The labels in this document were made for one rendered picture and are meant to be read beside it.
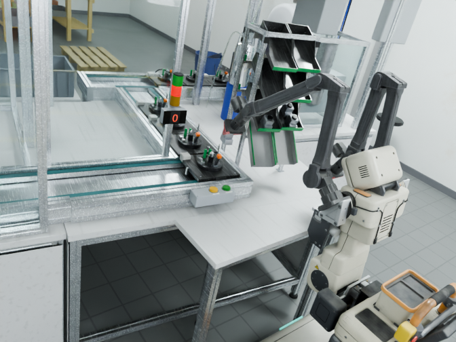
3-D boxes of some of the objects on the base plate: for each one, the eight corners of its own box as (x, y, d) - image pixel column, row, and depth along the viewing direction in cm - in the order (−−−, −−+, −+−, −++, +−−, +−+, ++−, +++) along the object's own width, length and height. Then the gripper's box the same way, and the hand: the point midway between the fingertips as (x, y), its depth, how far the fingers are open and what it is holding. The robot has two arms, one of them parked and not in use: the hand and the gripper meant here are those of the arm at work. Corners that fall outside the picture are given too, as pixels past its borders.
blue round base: (244, 122, 306) (252, 88, 294) (226, 123, 299) (233, 87, 286) (234, 114, 318) (241, 80, 305) (216, 115, 310) (223, 80, 297)
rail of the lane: (250, 197, 216) (254, 179, 211) (71, 223, 171) (72, 201, 166) (244, 191, 220) (248, 174, 215) (69, 215, 175) (69, 194, 170)
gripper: (231, 125, 191) (218, 140, 204) (251, 127, 196) (237, 140, 209) (229, 112, 193) (216, 127, 206) (248, 114, 198) (235, 128, 211)
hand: (228, 133), depth 207 cm, fingers closed on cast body, 4 cm apart
